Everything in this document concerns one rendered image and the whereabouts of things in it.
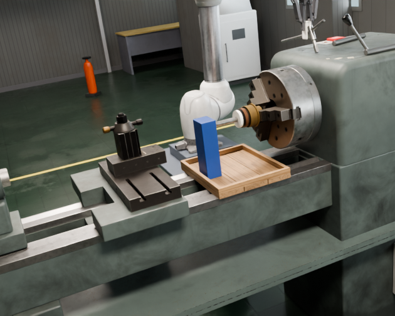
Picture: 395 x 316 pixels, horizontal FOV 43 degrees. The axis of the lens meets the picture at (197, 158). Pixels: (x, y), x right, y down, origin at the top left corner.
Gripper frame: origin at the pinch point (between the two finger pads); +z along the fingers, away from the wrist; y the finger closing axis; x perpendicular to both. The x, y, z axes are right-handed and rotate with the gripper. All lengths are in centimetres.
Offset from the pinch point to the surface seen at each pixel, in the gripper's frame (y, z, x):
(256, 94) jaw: 31.3, 19.5, 9.4
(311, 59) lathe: 8.0, 9.4, 13.9
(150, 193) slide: 86, 37, 31
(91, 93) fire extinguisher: -15, 129, -589
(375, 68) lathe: -5.7, 13.0, 34.0
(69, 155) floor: 66, 135, -331
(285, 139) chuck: 26.7, 36.1, 21.0
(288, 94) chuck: 26.8, 17.6, 24.6
